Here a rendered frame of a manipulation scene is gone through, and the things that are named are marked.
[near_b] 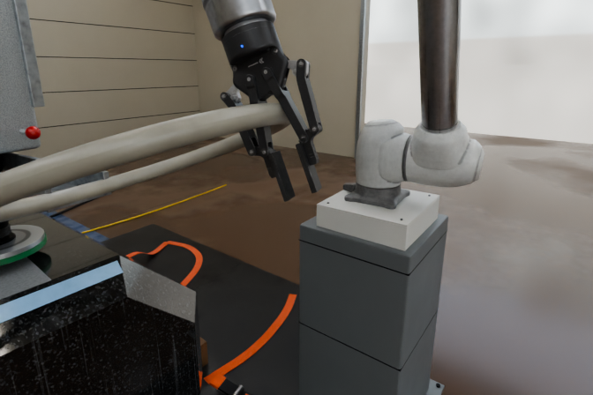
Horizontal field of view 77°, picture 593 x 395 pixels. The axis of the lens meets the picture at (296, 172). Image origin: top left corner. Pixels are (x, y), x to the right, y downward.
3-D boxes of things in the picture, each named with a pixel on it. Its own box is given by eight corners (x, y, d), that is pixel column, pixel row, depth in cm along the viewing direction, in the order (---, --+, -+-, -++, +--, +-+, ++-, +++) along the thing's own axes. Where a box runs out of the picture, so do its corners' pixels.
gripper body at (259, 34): (283, 25, 53) (304, 86, 54) (233, 48, 56) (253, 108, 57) (264, 11, 46) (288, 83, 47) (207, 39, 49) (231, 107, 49)
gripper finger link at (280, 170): (272, 152, 51) (267, 153, 51) (288, 200, 52) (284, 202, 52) (280, 150, 54) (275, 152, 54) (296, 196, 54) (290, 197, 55)
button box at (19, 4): (18, 106, 97) (-5, -14, 90) (29, 105, 99) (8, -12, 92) (33, 107, 93) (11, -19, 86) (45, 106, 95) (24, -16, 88)
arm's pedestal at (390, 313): (342, 339, 190) (349, 189, 168) (444, 387, 161) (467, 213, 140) (281, 408, 151) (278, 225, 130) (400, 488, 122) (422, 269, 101)
